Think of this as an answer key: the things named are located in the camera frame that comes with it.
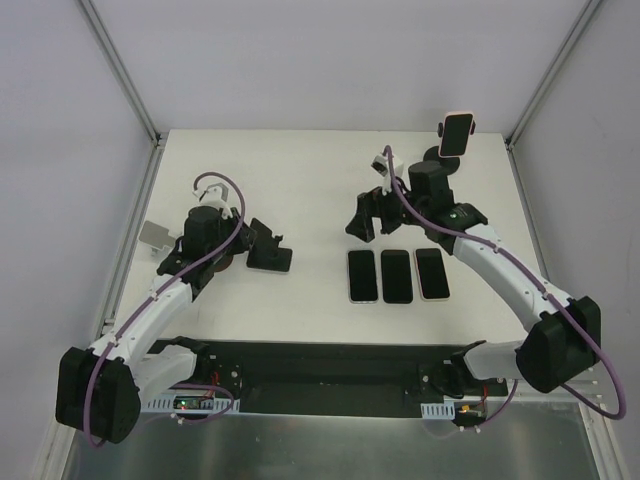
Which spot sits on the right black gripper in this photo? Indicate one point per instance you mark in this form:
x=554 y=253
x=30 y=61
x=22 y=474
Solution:
x=378 y=208

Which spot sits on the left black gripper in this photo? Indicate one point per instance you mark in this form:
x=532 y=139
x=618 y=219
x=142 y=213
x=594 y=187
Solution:
x=248 y=233

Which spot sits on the black square base stand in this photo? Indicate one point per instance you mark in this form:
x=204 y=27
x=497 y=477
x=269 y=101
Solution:
x=266 y=254

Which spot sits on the black phone white case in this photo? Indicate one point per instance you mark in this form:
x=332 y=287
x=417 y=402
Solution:
x=362 y=276

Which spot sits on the pink phone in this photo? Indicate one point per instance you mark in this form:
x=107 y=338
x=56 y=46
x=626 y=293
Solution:
x=433 y=282
x=454 y=133

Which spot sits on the white phone stand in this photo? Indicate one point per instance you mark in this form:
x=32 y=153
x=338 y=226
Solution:
x=157 y=239

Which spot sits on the round brown base stand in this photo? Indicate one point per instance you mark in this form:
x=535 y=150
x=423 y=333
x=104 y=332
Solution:
x=222 y=263

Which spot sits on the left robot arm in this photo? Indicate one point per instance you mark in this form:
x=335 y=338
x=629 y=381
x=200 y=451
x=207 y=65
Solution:
x=101 y=389

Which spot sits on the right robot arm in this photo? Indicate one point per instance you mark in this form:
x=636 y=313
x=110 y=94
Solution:
x=562 y=333

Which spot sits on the black round clamp stand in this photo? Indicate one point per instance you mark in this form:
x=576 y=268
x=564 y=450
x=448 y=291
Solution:
x=450 y=165

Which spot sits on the pink phone upright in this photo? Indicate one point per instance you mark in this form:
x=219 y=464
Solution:
x=454 y=133

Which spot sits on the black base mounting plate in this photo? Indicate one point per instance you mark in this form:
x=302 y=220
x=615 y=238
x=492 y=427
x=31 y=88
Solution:
x=324 y=379

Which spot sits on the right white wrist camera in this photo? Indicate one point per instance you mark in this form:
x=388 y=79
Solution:
x=381 y=165

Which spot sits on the left white cable duct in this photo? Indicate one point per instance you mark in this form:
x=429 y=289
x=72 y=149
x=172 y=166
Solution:
x=191 y=404

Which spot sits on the white cable duct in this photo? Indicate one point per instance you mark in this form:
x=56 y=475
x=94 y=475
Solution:
x=444 y=410
x=191 y=404

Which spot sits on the right aluminium frame post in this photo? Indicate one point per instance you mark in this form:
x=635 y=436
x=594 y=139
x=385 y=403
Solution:
x=586 y=16

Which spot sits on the aluminium frame post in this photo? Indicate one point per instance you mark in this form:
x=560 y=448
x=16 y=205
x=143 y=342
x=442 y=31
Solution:
x=586 y=16
x=109 y=50

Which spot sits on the right white cable duct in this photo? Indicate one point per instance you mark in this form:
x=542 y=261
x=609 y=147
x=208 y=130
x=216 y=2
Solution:
x=444 y=410

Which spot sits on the left aluminium frame post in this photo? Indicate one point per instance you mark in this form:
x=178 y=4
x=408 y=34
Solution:
x=109 y=50

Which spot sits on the aluminium rail front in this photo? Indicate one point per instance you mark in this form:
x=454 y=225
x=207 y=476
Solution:
x=590 y=390

